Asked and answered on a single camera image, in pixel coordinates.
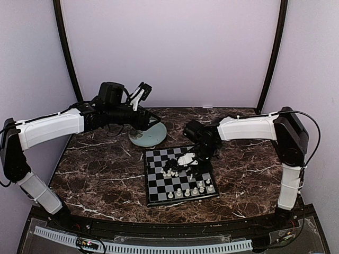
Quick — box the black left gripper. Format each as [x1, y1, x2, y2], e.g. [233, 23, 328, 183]
[106, 105, 162, 131]

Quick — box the black grey chessboard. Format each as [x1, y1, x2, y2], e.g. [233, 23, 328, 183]
[143, 146, 219, 207]

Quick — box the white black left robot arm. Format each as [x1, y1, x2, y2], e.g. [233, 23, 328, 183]
[1, 82, 160, 231]

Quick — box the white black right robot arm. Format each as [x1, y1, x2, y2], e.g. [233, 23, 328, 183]
[177, 106, 309, 230]

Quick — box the black chess pieces pile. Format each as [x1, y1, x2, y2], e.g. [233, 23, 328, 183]
[148, 157, 186, 173]

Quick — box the pale green flower plate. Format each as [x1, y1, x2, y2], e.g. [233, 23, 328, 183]
[128, 122, 167, 148]

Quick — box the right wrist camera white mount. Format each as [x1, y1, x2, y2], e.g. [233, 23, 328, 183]
[177, 152, 198, 167]

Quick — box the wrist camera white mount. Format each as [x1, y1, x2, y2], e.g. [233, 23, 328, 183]
[129, 82, 152, 111]
[177, 152, 198, 167]

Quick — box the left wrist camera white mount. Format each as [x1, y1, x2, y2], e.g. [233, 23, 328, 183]
[129, 82, 152, 111]

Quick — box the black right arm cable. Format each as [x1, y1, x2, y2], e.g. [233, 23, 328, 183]
[278, 110, 322, 191]

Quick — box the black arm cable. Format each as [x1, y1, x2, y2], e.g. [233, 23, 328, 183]
[278, 110, 322, 191]
[0, 124, 14, 187]

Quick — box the white slotted cable duct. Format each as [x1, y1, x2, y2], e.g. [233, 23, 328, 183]
[33, 226, 253, 253]

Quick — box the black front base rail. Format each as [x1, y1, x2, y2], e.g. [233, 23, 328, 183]
[47, 211, 292, 239]

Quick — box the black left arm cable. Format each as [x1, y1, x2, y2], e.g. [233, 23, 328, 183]
[0, 124, 14, 187]

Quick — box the left black frame post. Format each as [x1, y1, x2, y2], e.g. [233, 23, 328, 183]
[52, 0, 83, 102]

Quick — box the black frame post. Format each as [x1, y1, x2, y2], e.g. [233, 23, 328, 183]
[52, 0, 83, 102]
[255, 0, 288, 114]

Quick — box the right black frame post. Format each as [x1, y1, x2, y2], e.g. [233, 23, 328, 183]
[255, 0, 288, 114]

